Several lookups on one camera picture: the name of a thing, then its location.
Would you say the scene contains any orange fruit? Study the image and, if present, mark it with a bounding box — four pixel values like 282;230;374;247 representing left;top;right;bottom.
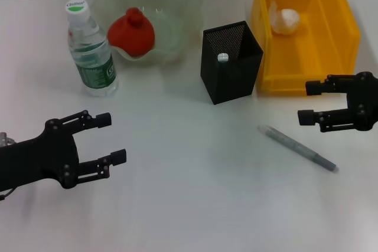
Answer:
107;6;156;57

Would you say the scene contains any left gripper cable with plugs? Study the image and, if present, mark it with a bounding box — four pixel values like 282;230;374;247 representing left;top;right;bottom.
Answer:
0;132;16;201

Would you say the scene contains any yellow plastic bin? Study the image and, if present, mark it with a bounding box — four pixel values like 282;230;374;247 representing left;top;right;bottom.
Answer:
250;0;361;96

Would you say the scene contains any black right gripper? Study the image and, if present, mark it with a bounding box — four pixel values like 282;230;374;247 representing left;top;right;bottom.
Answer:
297;71;378;133

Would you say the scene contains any clear green-label water bottle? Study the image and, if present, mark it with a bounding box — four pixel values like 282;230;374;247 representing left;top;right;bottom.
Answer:
65;0;119;97

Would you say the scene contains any grey pen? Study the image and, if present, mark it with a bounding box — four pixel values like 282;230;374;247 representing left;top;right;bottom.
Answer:
257;125;337;172

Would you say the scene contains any black mesh pen holder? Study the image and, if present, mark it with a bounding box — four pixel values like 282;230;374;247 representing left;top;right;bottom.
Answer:
200;21;264;105

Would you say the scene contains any pale green glass fruit bowl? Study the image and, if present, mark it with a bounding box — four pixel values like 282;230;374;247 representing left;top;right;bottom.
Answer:
93;0;204;66

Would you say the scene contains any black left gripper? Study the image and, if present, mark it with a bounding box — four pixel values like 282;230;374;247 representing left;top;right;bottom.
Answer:
0;110;128;194

